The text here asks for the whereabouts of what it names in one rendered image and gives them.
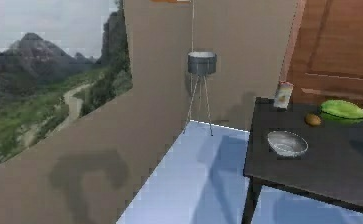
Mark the dark square table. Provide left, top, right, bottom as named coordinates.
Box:
left=241, top=96, right=363, bottom=224

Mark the window with mountain view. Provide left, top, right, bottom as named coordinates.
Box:
left=0, top=0, right=134, bottom=171

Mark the grey metal bowl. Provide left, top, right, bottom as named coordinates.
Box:
left=267, top=130, right=309, bottom=158

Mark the white carton with red top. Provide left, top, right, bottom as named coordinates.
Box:
left=273, top=81, right=294, bottom=110

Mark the brown round fruit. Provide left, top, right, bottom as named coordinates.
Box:
left=304, top=112, right=323, bottom=127

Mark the green melon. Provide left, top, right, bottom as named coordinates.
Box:
left=319, top=99, right=363, bottom=125

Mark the brown wooden door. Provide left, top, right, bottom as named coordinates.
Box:
left=278, top=0, right=363, bottom=108

